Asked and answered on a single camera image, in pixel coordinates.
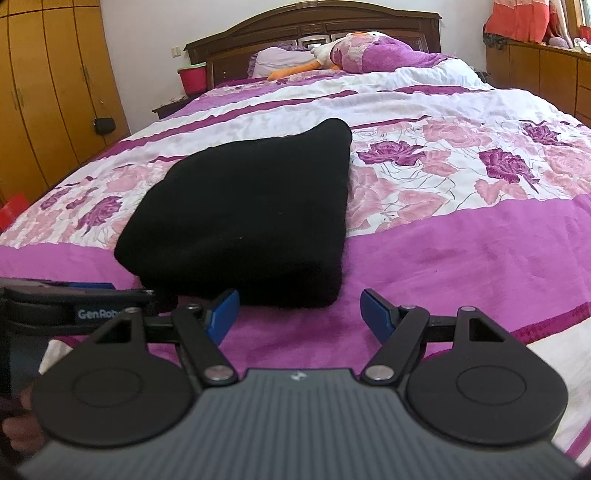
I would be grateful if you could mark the white orange duck plush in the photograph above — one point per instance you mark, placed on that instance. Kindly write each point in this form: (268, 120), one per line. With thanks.
(323, 50)

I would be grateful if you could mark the small black bag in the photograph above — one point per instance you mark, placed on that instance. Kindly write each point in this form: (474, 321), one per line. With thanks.
(104, 126)

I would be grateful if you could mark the white item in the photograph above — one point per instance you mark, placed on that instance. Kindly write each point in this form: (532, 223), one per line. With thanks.
(582, 46)

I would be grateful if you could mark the black knit garment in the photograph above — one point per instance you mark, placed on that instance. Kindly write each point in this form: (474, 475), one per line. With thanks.
(240, 207)

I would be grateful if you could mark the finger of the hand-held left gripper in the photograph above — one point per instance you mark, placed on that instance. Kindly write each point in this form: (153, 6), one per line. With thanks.
(90, 285)

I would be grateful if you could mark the purple floral pillow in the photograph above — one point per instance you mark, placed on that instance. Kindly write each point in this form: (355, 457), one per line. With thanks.
(397, 53)

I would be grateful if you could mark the red plastic bucket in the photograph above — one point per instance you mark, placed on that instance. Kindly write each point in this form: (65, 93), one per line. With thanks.
(193, 79)

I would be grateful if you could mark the red plastic stool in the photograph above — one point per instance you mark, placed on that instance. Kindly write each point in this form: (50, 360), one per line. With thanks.
(11, 213)

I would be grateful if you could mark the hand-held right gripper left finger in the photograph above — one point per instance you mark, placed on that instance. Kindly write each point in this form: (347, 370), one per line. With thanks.
(225, 311)

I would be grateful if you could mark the dark wooden headboard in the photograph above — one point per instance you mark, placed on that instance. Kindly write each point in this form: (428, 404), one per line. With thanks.
(286, 23)

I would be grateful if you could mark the purple plush item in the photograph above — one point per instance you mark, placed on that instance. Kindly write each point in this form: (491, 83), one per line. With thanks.
(559, 42)

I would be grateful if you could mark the low wooden cabinet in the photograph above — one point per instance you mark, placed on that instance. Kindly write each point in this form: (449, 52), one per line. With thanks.
(531, 69)

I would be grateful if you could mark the wooden wardrobe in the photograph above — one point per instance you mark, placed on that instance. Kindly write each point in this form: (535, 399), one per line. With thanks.
(46, 92)

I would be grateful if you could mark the dark wooden nightstand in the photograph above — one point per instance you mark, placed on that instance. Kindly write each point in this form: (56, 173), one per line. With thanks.
(171, 107)

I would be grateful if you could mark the lilac pillow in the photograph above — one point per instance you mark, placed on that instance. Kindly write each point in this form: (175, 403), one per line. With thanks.
(281, 57)

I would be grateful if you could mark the person's left hand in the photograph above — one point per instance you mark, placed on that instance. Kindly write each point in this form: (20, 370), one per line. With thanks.
(18, 431)

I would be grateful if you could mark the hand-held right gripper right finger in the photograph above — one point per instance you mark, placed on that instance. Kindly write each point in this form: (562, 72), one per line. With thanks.
(375, 311)

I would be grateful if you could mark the orange curtain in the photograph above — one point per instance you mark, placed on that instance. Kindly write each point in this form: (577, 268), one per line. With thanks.
(517, 18)

